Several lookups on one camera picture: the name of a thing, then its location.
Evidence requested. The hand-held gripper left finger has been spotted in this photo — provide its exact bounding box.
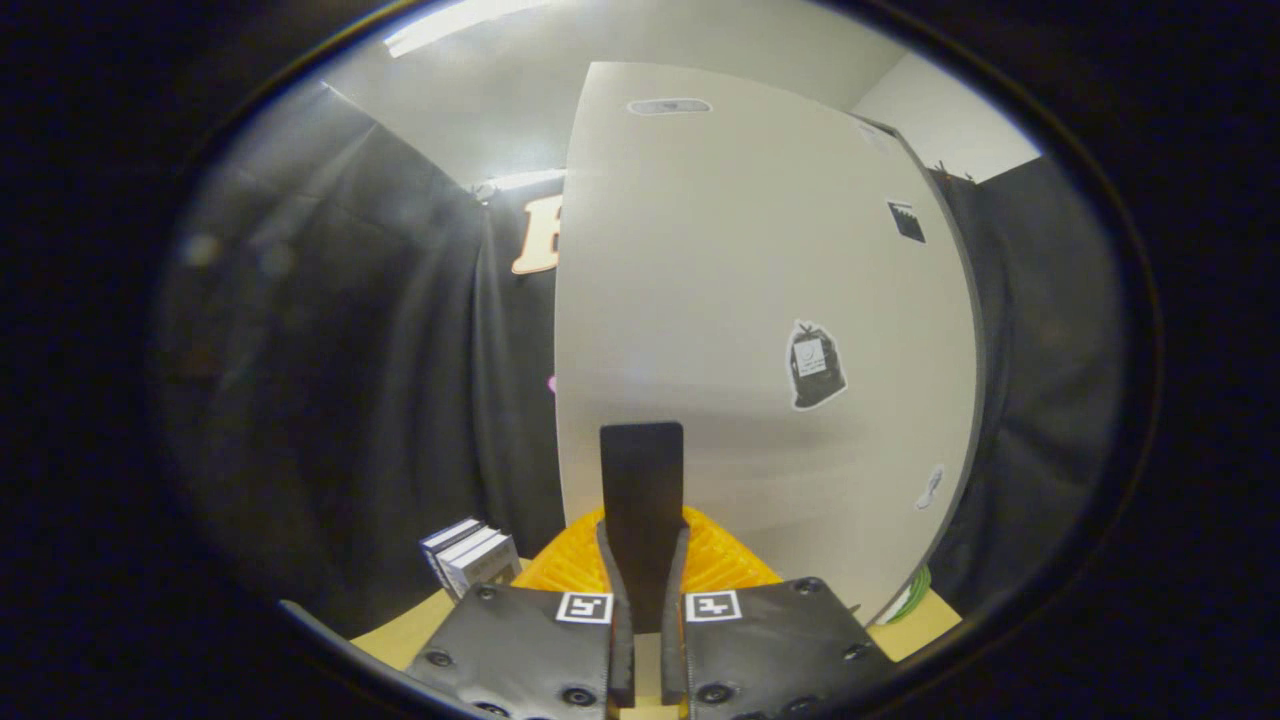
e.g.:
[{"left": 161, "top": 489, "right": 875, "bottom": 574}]
[{"left": 405, "top": 423, "right": 644, "bottom": 720}]

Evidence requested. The white shoe cabinet door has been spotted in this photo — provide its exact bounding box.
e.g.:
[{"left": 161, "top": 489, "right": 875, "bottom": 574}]
[{"left": 553, "top": 62, "right": 979, "bottom": 623}]

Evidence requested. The green cable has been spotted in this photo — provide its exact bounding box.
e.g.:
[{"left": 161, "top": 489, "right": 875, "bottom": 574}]
[{"left": 885, "top": 565, "right": 933, "bottom": 626}]

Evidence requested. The small white box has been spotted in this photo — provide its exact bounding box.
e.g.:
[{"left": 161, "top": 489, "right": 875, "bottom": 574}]
[
  {"left": 436, "top": 526, "right": 499, "bottom": 599},
  {"left": 445, "top": 534, "right": 523, "bottom": 601},
  {"left": 420, "top": 517, "right": 483, "bottom": 591}
]

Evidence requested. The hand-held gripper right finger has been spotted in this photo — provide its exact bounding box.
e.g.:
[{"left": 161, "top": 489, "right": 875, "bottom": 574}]
[{"left": 643, "top": 423, "right": 896, "bottom": 720}]

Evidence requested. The black backdrop cloth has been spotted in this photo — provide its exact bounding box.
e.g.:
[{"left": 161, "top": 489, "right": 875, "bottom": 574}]
[{"left": 150, "top": 80, "right": 1131, "bottom": 641}]

